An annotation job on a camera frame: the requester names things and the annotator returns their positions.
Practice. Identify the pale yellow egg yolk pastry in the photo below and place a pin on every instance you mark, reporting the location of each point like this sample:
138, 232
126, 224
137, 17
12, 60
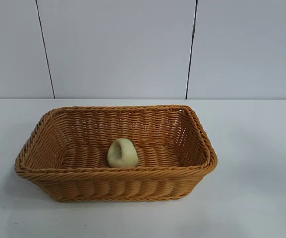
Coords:
125, 156

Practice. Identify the brown woven wicker basket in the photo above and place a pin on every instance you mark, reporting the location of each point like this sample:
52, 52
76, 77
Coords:
83, 181

